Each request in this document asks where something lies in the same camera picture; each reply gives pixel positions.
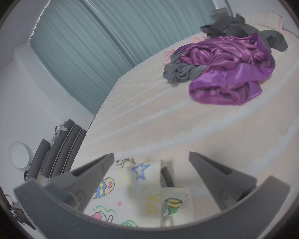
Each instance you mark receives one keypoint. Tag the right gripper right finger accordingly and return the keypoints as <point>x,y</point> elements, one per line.
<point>221,180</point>

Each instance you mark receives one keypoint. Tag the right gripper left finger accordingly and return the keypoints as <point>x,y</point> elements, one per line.
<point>84,180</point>

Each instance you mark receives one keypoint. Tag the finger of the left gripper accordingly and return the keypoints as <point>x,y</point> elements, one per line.
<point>167,177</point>

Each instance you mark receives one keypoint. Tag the white printed pyjama top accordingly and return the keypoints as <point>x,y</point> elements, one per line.
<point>114,195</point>

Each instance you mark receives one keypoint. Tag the bed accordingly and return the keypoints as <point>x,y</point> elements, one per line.
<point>164,121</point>

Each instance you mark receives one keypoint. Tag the pile of clothes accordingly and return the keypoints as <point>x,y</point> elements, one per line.
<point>229,25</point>

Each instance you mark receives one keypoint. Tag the black chest of drawers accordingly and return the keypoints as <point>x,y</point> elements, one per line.
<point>67,143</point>

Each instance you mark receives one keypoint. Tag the dark grey side table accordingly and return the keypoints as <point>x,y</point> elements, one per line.
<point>41,153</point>

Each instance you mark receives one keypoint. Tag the grey and white garment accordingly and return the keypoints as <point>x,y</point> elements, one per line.
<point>58,131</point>

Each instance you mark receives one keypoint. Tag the round white mirror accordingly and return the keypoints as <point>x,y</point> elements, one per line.
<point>20,155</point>

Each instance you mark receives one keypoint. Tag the purple satin garment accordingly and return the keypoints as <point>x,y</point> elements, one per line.
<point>226,71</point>

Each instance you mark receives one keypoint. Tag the blue-green curtain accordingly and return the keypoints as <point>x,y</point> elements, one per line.
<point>152,16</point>
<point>72,58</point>

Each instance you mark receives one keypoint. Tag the grey bedside table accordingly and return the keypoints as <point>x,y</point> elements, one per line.
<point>220,14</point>

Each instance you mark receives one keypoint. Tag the cream pillow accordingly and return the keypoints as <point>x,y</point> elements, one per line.
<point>266,19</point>

